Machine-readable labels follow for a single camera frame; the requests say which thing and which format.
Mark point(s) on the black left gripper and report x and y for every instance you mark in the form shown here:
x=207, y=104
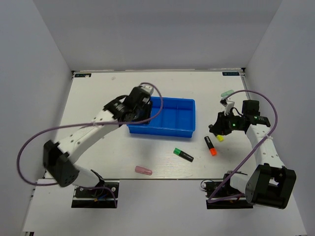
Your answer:
x=148, y=106

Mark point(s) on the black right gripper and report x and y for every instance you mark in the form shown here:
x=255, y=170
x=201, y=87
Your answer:
x=220, y=127

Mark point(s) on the yellow highlighter black body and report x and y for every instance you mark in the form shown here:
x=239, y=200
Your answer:
x=220, y=138

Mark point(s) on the orange highlighter black body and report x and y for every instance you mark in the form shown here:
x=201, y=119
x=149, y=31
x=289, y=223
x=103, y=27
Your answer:
x=210, y=146

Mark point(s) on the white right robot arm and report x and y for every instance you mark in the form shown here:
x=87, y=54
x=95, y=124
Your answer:
x=271, y=183

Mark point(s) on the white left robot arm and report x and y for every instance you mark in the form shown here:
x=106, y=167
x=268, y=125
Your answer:
x=60, y=158

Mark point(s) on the blue plastic divided bin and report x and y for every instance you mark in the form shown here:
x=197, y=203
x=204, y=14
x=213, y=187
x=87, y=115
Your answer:
x=177, y=119

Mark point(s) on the right corner table label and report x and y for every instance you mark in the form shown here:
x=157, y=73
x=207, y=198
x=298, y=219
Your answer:
x=230, y=73

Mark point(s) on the corner table label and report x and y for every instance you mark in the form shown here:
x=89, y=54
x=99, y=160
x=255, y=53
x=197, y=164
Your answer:
x=82, y=75
x=230, y=73

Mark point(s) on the green highlighter black body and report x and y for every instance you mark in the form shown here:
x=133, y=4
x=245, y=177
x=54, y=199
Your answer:
x=183, y=155

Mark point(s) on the left corner table label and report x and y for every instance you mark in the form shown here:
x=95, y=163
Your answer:
x=82, y=75

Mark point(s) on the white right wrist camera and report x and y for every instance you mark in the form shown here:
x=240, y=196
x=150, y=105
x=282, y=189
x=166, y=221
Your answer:
x=228, y=105

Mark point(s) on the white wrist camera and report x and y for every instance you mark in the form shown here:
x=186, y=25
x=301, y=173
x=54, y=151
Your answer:
x=228, y=105
x=147, y=88

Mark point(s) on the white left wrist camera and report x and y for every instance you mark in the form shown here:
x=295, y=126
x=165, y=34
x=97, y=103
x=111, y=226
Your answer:
x=147, y=88

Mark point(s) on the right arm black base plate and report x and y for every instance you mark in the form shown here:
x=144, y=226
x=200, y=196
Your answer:
x=232, y=198

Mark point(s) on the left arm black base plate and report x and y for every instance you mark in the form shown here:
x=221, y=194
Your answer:
x=96, y=198

